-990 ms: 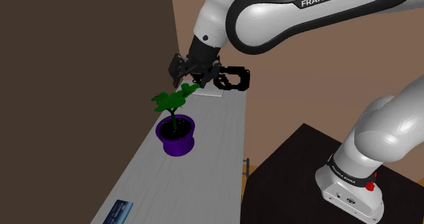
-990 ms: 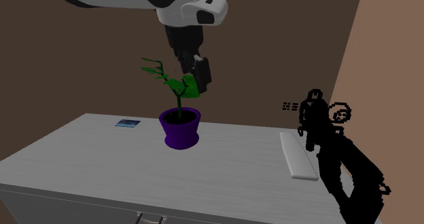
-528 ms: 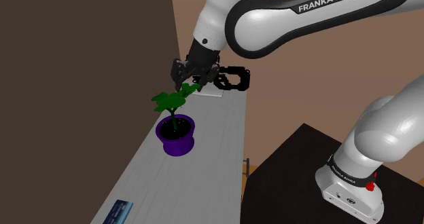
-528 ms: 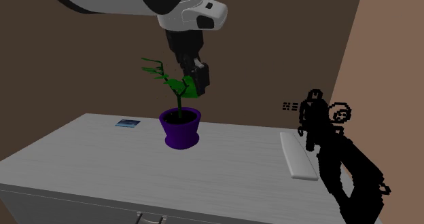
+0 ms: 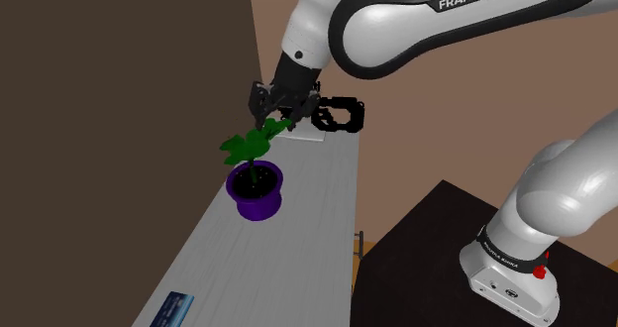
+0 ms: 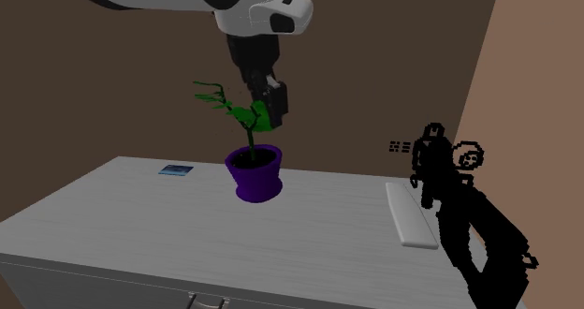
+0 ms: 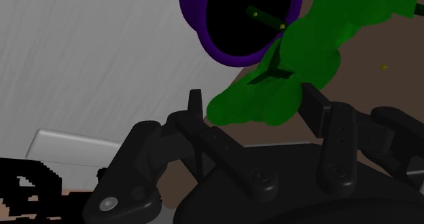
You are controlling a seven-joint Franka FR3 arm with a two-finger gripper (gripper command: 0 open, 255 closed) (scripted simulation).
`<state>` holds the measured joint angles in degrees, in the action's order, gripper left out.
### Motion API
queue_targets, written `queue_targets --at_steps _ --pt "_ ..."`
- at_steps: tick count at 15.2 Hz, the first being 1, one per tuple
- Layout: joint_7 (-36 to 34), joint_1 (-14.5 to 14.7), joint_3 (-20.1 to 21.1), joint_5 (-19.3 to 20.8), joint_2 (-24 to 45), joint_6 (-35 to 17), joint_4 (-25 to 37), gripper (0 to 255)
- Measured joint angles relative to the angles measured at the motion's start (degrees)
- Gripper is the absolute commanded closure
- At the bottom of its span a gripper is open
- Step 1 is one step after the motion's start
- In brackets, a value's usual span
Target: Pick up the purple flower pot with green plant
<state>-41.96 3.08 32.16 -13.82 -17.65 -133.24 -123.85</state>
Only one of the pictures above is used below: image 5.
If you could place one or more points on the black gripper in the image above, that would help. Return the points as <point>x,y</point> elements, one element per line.
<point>295,80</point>

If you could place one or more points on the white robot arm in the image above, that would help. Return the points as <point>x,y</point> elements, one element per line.
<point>396,31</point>

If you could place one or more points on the green plant in purple pot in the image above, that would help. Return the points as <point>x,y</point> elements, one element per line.
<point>256,190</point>

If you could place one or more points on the dark robot stand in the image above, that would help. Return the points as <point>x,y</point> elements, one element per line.
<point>415,268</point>

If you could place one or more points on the blue card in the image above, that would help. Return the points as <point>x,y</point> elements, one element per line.
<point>173,310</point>

